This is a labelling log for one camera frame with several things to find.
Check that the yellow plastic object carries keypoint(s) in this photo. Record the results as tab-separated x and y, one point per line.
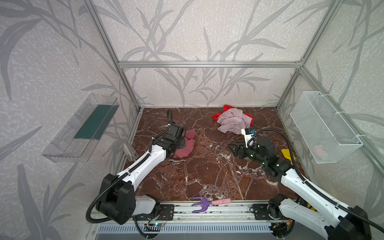
288	155

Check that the aluminium frame crossbar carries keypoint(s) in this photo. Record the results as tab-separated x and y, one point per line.
206	64

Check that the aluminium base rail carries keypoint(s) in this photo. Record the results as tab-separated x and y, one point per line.
236	211

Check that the clear plastic wall bin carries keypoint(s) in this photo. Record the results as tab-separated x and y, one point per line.
78	139

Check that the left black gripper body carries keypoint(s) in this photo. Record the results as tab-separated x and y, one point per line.
180	137

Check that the dark pink cloth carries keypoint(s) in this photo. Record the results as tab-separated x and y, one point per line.
189	137

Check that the small green circuit board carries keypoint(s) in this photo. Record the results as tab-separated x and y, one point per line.
155	225

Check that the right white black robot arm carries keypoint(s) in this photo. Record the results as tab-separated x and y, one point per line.
329	217

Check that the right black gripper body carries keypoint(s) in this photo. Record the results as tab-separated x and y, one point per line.
241	150

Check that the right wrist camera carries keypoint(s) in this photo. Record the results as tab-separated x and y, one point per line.
249	136

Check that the light mauve cloth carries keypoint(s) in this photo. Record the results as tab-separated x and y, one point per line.
232	125

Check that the purple pink garden fork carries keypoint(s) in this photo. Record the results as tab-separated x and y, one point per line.
204	203

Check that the red cloth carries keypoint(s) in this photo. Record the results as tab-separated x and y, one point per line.
232	112

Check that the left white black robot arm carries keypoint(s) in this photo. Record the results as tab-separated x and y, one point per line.
117	200

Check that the white wire mesh basket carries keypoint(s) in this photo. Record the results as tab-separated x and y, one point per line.
327	134

